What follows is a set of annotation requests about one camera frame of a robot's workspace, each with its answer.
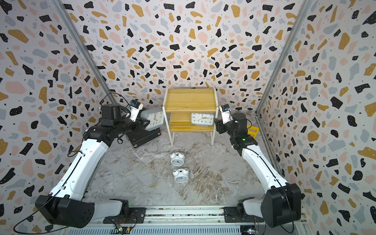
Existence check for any grey rectangular alarm clock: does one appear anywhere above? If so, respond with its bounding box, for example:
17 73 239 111
191 113 215 126
140 108 165 131

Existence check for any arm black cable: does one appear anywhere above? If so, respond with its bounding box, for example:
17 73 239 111
13 202 71 235
254 182 295 235

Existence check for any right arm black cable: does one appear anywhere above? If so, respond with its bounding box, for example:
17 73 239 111
254 182 295 235

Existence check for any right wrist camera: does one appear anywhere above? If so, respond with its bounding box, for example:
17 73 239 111
219 104 232 124

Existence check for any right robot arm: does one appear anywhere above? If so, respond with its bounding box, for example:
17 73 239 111
215 110 301 228

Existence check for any white twin-bell alarm clock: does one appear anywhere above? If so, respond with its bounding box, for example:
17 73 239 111
170 152 185 166

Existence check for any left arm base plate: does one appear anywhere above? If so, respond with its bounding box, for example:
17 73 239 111
103 207 146 224

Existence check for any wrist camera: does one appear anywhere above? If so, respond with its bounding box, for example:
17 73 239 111
130 99 144 122
219 104 232 124

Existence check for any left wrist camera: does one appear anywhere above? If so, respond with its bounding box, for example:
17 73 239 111
130 99 144 122

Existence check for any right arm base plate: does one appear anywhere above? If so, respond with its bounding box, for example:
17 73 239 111
223 207 264 223

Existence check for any yellow triangular plastic piece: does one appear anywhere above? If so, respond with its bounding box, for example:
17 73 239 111
247 125 259 139

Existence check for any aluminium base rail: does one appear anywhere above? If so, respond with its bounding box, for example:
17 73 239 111
60 206 311 235

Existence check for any wooden two-tier shelf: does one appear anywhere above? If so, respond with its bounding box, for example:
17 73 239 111
162 87 218 145

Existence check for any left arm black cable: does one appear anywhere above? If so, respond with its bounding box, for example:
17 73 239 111
13 202 71 235

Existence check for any black flat box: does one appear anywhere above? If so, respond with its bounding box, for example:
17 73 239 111
126 128 161 148

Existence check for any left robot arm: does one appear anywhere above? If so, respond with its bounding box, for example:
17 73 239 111
35 105 150 228

